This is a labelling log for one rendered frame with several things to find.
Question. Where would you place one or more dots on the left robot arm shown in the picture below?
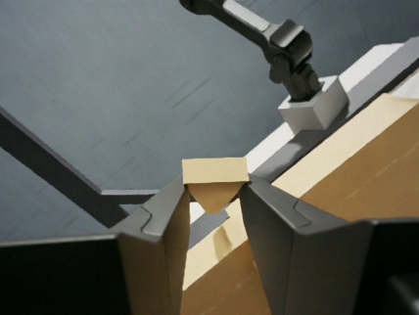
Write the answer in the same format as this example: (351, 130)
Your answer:
(288, 48)

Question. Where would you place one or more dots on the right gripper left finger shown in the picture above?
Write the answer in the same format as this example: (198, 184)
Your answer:
(104, 273)

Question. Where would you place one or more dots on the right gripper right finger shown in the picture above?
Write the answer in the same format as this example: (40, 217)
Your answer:
(310, 266)

